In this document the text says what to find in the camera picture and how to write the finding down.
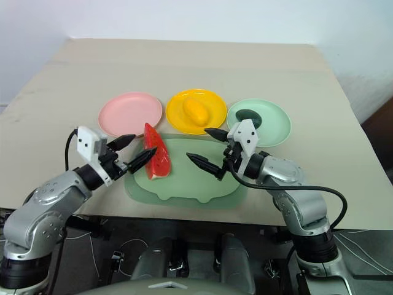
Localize light green plate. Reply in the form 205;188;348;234
226;98;292;149

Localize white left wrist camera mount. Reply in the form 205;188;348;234
76;125;115;187

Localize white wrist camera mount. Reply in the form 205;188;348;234
76;125;115;187
226;119;260;181

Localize grey floor mat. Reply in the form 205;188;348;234
330;228;393;279

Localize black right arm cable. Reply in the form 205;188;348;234
227;158;349;230

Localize yellow toy mango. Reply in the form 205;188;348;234
182;98;211;128

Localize black table frame bar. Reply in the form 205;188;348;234
65;214;112;241

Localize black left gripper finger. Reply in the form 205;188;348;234
126;147;158;175
106;133;137;152

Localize yellow plate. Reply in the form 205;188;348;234
165;88;228;136

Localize dark rounded robot leg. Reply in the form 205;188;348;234
131;235;189;282
214;232;256;295

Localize dark green toy item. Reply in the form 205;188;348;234
235;108;263;129

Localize light green silicone tray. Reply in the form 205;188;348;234
123;133;248;210

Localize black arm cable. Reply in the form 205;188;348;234
227;158;349;230
64;128;79;171

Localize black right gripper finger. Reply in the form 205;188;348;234
185;152;226;183
204;127;230;143

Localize red toy watermelon slice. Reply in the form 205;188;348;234
143;122;173;181

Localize grey-green robot torso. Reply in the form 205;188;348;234
73;271;246;295

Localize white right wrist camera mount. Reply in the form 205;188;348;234
226;119;260;181

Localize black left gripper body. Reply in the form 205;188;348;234
98;143;128;183

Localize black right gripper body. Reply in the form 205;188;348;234
222;138;246;173

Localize pink plate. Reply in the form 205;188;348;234
98;92;163;138

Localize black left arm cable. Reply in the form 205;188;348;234
64;128;79;171

